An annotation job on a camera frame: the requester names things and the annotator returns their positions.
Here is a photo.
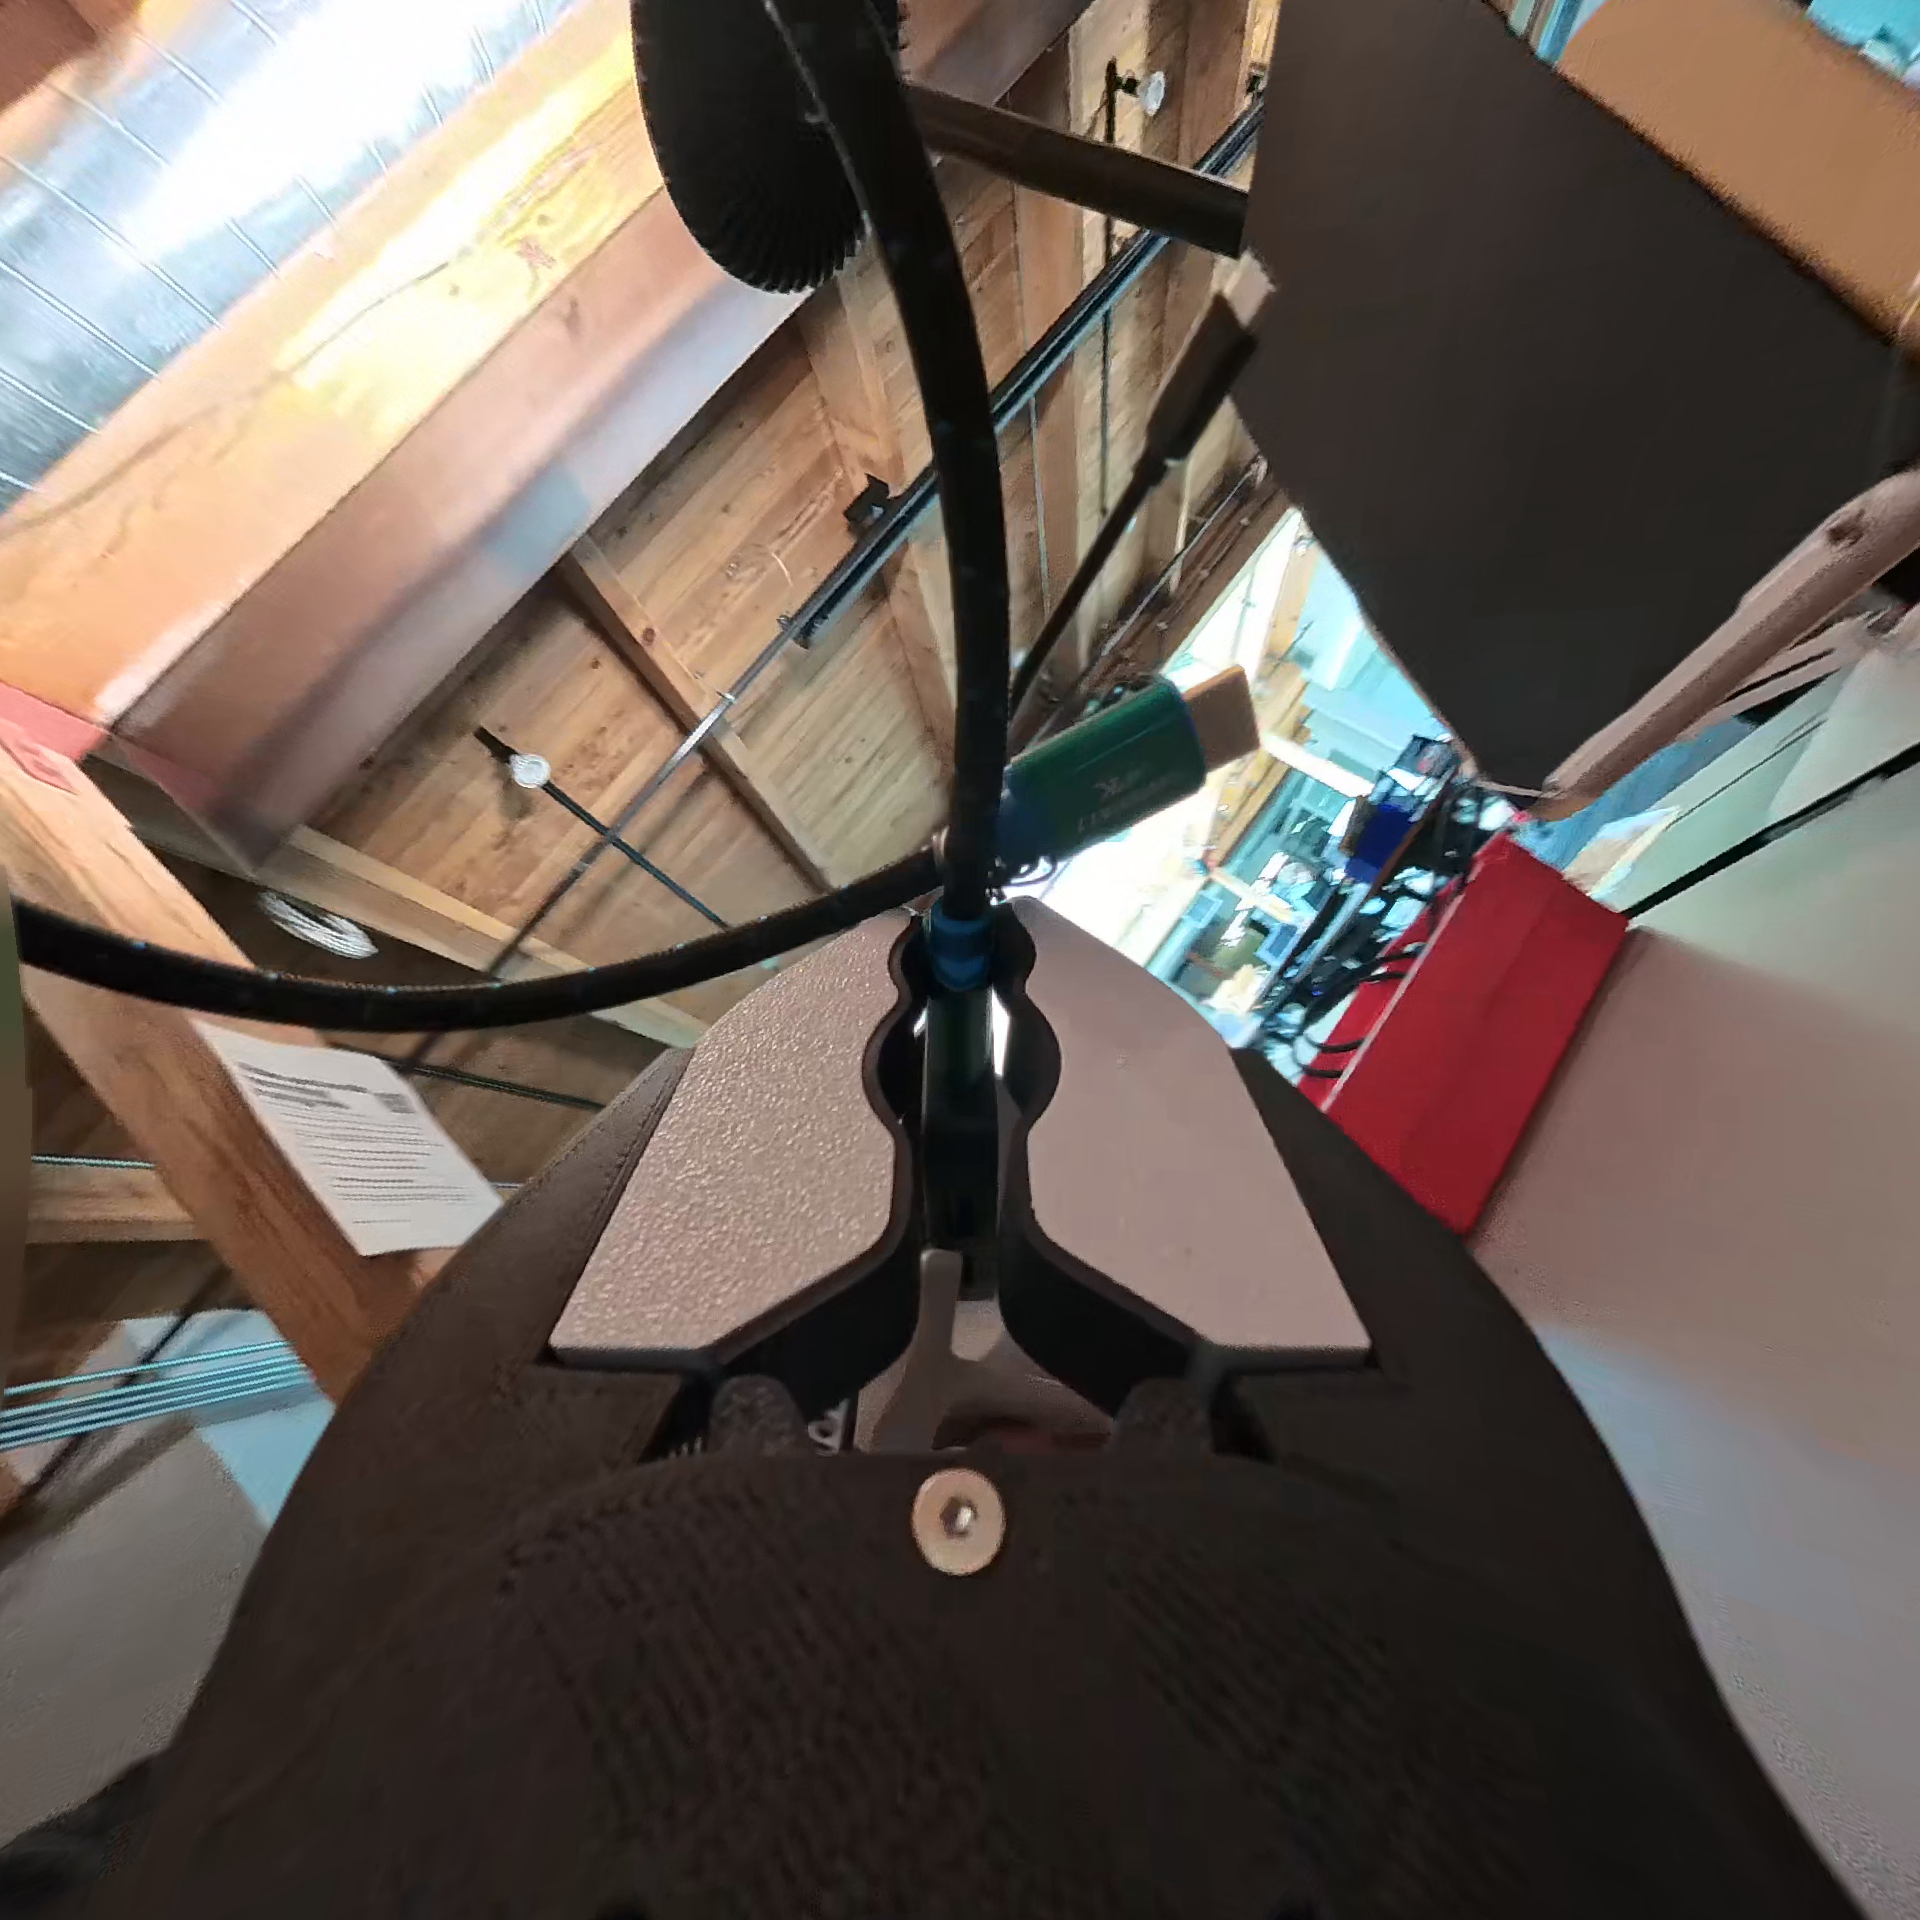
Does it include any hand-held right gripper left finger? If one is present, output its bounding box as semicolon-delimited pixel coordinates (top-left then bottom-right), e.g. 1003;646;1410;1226
546;913;922;1371

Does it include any silver air duct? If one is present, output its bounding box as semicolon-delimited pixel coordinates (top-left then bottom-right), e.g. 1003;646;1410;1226
0;0;632;519

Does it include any white paper notice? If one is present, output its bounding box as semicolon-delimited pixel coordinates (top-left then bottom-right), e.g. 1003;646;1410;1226
196;1017;504;1256

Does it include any grey desk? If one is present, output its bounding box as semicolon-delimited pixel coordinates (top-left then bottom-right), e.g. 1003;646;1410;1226
1465;630;1920;1920

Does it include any wooden post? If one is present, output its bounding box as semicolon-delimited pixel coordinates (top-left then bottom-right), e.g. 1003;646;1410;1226
0;682;451;1403

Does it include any white board stand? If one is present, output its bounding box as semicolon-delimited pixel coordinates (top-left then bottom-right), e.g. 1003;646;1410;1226
1537;470;1920;823

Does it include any red plastic bin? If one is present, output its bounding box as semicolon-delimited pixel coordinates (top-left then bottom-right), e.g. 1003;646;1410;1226
1302;831;1634;1231

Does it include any black ribbed disc on rod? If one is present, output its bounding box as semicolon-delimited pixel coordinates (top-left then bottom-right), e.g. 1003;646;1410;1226
632;0;1251;286

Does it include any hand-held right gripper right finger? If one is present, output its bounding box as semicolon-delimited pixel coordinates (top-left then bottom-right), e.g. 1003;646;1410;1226
997;903;1372;1389

